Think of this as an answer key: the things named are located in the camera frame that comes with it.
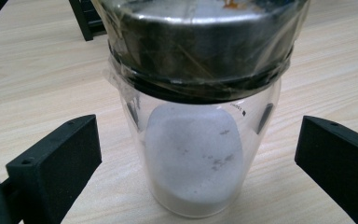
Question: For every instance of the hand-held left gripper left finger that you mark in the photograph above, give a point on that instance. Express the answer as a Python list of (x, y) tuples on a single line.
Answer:
[(56, 168)]

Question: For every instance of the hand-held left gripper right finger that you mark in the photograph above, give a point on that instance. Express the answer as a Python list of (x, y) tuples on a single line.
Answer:
[(338, 168)]

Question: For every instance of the white powder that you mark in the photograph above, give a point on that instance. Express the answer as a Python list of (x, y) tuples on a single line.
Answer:
[(192, 161)]

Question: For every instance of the black ribbed plastic object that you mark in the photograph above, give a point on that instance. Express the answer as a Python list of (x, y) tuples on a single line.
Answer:
[(87, 18)]

